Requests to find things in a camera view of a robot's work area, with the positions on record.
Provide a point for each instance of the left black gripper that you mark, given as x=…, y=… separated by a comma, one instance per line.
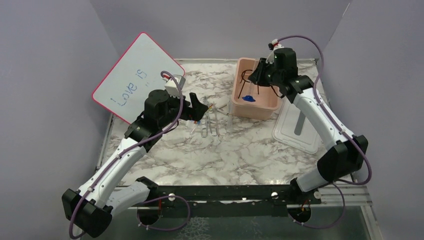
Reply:
x=191, y=113

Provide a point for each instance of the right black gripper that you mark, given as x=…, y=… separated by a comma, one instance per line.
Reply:
x=257, y=77

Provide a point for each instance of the glass thermometer rod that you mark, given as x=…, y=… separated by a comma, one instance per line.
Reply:
x=217, y=121

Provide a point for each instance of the clay pipe triangle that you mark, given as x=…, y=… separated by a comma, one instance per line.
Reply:
x=221, y=105

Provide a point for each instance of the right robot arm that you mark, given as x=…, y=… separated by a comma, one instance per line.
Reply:
x=345, y=150

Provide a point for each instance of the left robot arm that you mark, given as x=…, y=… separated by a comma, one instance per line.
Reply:
x=91, y=208

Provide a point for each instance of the pink plastic bin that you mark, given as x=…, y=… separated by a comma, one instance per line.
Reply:
x=267, y=101

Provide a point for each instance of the white plastic bin lid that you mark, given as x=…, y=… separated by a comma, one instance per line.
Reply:
x=295, y=130

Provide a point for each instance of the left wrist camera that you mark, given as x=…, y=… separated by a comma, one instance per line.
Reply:
x=171, y=86

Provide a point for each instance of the white board with pink frame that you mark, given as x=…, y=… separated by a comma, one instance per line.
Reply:
x=126, y=86

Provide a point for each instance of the black metal base rail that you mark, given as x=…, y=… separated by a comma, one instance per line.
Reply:
x=220, y=201

